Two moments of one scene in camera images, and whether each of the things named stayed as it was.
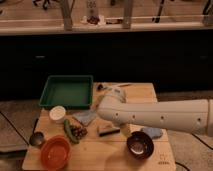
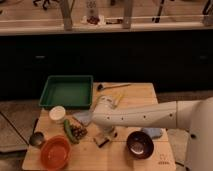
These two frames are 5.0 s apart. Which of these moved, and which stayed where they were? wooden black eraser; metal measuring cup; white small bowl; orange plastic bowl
Moved: wooden black eraser
Stayed: white small bowl; metal measuring cup; orange plastic bowl
